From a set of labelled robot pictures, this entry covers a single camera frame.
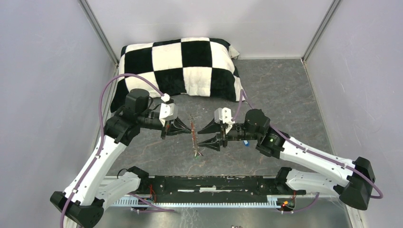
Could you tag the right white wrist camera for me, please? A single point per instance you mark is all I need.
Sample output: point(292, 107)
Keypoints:
point(223, 115)

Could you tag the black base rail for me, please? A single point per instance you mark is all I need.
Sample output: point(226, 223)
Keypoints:
point(214, 189)

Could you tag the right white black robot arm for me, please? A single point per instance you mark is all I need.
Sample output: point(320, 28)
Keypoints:
point(351, 181)

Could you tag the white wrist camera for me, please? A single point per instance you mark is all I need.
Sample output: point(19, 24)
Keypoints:
point(223, 115)
point(168, 110)

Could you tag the white toothed cable duct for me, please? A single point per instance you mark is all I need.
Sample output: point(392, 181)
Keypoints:
point(133, 202)

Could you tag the black white checkered pillow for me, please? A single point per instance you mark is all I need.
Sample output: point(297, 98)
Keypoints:
point(192, 66)

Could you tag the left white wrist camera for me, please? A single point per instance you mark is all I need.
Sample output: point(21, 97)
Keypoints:
point(168, 110)

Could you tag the left corner aluminium profile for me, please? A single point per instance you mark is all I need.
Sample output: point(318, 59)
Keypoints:
point(98, 30)

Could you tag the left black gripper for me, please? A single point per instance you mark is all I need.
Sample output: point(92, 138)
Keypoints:
point(167, 128)

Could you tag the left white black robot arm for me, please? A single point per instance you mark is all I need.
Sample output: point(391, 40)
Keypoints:
point(84, 201)

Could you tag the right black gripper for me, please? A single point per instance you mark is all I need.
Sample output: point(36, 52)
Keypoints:
point(213, 143)

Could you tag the corner aluminium profile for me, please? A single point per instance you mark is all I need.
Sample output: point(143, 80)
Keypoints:
point(98, 30)
point(321, 29)

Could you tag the right corner aluminium profile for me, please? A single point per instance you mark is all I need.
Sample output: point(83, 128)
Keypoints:
point(321, 29)

